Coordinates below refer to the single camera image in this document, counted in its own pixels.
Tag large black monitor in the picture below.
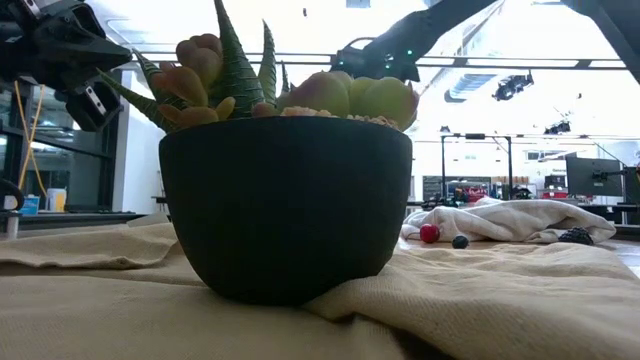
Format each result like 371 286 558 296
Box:
565 156 624 198

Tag small black ceiling fixture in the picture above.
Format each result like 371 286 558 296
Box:
543 119 572 136

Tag mixed succulents in black pot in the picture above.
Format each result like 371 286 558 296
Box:
97 0 421 307

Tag red cherry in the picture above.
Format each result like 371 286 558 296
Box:
418 223 441 245

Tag tan cloth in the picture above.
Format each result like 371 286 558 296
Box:
0 213 640 360

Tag white and yellow jar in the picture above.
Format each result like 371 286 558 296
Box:
45 187 68 213

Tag large black ceiling fixture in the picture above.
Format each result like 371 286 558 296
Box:
492 70 535 103

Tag dark blackberry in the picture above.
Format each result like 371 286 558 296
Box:
558 226 595 247

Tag black desk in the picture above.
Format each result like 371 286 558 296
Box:
577 202 640 241

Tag black stand frame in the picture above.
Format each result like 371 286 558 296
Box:
439 132 514 201

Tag dark window frame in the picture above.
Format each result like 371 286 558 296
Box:
0 69 124 214

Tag white post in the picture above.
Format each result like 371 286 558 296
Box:
5 210 21 240

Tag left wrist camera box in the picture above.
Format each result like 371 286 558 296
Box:
64 81 124 133

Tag blue box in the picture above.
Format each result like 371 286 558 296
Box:
19 195 41 217

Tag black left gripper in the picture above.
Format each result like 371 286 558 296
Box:
0 0 132 96

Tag yellow cable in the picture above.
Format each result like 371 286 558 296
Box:
13 82 47 199

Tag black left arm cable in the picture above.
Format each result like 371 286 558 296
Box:
0 177 25 211

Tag white checked towel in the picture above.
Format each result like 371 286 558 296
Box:
399 196 617 245

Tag cluttered background workbench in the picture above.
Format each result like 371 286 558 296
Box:
407 173 569 209

